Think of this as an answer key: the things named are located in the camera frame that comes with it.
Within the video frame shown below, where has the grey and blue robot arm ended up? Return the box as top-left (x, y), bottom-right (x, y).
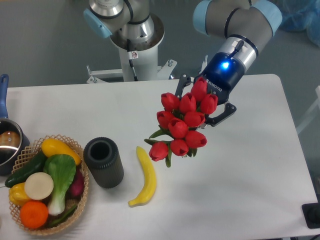
top-left (83, 0), bottom-right (282, 128)

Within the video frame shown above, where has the black device at table edge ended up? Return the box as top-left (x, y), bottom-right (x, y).
top-left (301, 202), bottom-right (320, 229)

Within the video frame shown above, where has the purple red onion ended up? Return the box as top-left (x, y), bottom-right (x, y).
top-left (68, 168), bottom-right (85, 198)

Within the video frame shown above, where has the dark grey ribbed vase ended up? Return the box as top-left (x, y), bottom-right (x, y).
top-left (83, 137), bottom-right (124, 189)

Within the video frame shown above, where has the white frame at right edge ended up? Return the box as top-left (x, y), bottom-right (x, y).
top-left (296, 85), bottom-right (320, 135)

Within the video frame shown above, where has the dark green cucumber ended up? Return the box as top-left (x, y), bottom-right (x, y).
top-left (4, 150), bottom-right (47, 188)

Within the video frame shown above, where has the yellow plastic banana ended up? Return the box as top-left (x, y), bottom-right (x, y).
top-left (128, 146), bottom-right (157, 207)

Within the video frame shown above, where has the red tulip bouquet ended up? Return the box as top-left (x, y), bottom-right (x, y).
top-left (144, 76), bottom-right (218, 167)

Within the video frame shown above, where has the woven wicker basket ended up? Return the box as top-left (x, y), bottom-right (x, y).
top-left (9, 134), bottom-right (89, 236)

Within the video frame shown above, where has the blue handled saucepan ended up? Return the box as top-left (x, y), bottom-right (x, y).
top-left (0, 74), bottom-right (30, 176)

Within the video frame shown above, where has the orange fruit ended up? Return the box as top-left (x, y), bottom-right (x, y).
top-left (19, 201), bottom-right (49, 229)

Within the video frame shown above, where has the yellow bell pepper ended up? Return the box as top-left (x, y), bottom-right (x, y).
top-left (9, 182), bottom-right (32, 207)

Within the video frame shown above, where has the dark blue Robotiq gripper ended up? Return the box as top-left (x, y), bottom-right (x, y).
top-left (174, 52), bottom-right (245, 129)

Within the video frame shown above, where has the yellow squash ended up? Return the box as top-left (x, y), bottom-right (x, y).
top-left (41, 138), bottom-right (81, 166)

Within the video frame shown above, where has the blue plastic bag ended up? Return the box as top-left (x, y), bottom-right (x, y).
top-left (275, 0), bottom-right (320, 47)

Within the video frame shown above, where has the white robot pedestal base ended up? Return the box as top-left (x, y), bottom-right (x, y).
top-left (86, 13), bottom-right (177, 84)

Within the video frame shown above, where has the green bok choy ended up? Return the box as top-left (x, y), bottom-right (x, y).
top-left (43, 154), bottom-right (76, 216)

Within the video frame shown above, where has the green bean in basket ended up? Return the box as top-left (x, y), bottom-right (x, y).
top-left (47, 204), bottom-right (77, 228)

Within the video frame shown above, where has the white round radish slice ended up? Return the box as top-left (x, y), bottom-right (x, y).
top-left (24, 172), bottom-right (54, 201)

